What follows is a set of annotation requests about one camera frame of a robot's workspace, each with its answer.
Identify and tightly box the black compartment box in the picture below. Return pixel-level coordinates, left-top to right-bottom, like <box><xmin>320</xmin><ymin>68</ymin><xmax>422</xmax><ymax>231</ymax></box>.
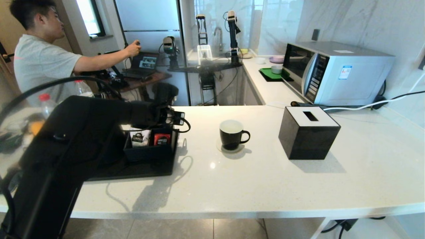
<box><xmin>124</xmin><ymin>124</ymin><xmax>177</xmax><ymax>162</ymax></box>

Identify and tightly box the person in grey shirt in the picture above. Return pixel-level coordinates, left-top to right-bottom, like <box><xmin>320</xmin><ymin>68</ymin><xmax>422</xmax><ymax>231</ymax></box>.
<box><xmin>9</xmin><ymin>0</ymin><xmax>141</xmax><ymax>100</ymax></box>

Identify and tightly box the black laptop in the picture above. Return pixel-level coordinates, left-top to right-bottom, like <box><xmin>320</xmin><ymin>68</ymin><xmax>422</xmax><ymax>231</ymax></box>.
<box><xmin>122</xmin><ymin>51</ymin><xmax>160</xmax><ymax>79</ymax></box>

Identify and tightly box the black power adapter brick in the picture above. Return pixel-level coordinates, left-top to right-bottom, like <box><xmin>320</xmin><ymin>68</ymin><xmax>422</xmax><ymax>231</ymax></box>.
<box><xmin>334</xmin><ymin>218</ymin><xmax>359</xmax><ymax>232</ymax></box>

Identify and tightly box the brown wooden table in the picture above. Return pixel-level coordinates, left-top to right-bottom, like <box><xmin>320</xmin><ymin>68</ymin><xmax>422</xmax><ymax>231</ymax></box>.
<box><xmin>113</xmin><ymin>71</ymin><xmax>172</xmax><ymax>107</ymax></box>

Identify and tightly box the yellow soft object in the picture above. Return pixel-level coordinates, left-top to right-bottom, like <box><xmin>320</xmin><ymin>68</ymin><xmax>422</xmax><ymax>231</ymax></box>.
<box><xmin>30</xmin><ymin>121</ymin><xmax>45</xmax><ymax>136</ymax></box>

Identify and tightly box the dark cloth bundle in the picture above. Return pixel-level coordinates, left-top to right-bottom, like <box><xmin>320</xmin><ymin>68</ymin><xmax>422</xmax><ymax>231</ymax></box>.
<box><xmin>0</xmin><ymin>131</ymin><xmax>24</xmax><ymax>154</ymax></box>

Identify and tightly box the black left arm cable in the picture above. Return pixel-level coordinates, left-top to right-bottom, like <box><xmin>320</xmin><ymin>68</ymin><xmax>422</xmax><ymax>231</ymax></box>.
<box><xmin>0</xmin><ymin>76</ymin><xmax>191</xmax><ymax>134</ymax></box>

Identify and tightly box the white power cable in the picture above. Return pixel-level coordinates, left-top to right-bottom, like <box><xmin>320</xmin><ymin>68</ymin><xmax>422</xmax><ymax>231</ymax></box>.
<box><xmin>323</xmin><ymin>71</ymin><xmax>425</xmax><ymax>112</ymax></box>

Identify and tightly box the black tissue box white lid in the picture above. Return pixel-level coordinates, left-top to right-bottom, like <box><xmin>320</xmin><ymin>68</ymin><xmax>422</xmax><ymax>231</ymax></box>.
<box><xmin>278</xmin><ymin>106</ymin><xmax>341</xmax><ymax>160</ymax></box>

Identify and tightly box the black serving tray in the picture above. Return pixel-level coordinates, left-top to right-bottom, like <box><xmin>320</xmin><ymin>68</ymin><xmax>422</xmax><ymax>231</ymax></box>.
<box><xmin>85</xmin><ymin>129</ymin><xmax>181</xmax><ymax>182</ymax></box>

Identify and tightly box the water bottle with red label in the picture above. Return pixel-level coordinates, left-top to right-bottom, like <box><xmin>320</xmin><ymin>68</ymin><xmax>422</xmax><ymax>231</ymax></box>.
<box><xmin>75</xmin><ymin>80</ymin><xmax>93</xmax><ymax>97</ymax></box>

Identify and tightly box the black camera head on stand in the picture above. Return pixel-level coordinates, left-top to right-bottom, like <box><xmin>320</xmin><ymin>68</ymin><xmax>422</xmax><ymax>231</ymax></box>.
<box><xmin>162</xmin><ymin>36</ymin><xmax>181</xmax><ymax>70</ymax></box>

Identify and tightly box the window with dark frame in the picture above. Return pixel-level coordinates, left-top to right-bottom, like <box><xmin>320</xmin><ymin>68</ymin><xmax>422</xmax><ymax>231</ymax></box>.
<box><xmin>76</xmin><ymin>0</ymin><xmax>107</xmax><ymax>39</ymax></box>

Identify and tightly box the black power cable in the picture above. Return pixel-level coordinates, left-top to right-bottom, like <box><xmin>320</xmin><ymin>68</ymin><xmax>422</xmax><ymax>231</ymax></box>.
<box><xmin>372</xmin><ymin>91</ymin><xmax>425</xmax><ymax>107</ymax></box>

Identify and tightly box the clear glass coaster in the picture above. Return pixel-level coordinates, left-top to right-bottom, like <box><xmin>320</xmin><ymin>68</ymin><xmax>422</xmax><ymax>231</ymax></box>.
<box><xmin>216</xmin><ymin>138</ymin><xmax>245</xmax><ymax>154</ymax></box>

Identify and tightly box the white tea bag packet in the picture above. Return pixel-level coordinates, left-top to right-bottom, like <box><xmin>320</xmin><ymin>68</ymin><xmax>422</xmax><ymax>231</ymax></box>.
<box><xmin>129</xmin><ymin>129</ymin><xmax>151</xmax><ymax>148</ymax></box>

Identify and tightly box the red coffee sachet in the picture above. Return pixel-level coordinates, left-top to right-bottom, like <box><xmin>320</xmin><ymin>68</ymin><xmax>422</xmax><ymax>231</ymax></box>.
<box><xmin>154</xmin><ymin>133</ymin><xmax>172</xmax><ymax>146</ymax></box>

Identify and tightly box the silver microwave oven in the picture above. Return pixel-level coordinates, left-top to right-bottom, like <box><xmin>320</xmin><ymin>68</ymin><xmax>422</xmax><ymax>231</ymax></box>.
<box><xmin>281</xmin><ymin>41</ymin><xmax>396</xmax><ymax>107</ymax></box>

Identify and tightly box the black upright frame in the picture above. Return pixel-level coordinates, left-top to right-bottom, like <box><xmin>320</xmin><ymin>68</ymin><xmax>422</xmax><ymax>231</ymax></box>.
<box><xmin>196</xmin><ymin>15</ymin><xmax>209</xmax><ymax>46</ymax></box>

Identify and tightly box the clear water bottle red cap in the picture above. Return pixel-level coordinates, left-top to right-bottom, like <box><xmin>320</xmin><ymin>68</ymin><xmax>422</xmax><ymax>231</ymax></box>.
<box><xmin>39</xmin><ymin>94</ymin><xmax>57</xmax><ymax>117</ymax></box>

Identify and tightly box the black door handle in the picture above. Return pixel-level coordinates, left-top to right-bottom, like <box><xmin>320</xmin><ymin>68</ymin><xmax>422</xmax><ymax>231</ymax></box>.
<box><xmin>0</xmin><ymin>41</ymin><xmax>15</xmax><ymax>63</ymax></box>

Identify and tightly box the black teleoperation handle rig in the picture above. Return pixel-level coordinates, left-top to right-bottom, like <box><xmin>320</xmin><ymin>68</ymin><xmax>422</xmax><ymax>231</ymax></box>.
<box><xmin>83</xmin><ymin>41</ymin><xmax>146</xmax><ymax>87</ymax></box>

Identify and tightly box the white wire basket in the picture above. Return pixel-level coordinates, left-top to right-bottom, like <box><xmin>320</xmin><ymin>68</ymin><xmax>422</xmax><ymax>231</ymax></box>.
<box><xmin>197</xmin><ymin>45</ymin><xmax>213</xmax><ymax>62</ymax></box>

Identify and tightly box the grey refrigerator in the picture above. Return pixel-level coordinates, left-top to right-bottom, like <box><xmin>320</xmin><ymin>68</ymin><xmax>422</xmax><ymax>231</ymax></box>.
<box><xmin>114</xmin><ymin>0</ymin><xmax>191</xmax><ymax>107</ymax></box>

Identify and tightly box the metal kitchen faucet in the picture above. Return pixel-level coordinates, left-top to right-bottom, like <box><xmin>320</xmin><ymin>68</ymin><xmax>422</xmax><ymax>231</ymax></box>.
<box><xmin>214</xmin><ymin>27</ymin><xmax>223</xmax><ymax>50</ymax></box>

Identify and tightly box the green mat on black tray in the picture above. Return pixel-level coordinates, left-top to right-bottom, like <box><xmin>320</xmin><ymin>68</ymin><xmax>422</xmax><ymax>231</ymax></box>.
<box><xmin>259</xmin><ymin>68</ymin><xmax>294</xmax><ymax>83</ymax></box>

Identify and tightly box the thick black adapter cable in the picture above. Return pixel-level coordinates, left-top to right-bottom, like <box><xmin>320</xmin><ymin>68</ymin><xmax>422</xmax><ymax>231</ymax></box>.
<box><xmin>320</xmin><ymin>216</ymin><xmax>386</xmax><ymax>239</ymax></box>

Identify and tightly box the black mug white inside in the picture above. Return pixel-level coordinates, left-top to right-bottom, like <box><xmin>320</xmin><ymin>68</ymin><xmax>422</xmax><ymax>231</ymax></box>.
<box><xmin>219</xmin><ymin>120</ymin><xmax>251</xmax><ymax>151</ymax></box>

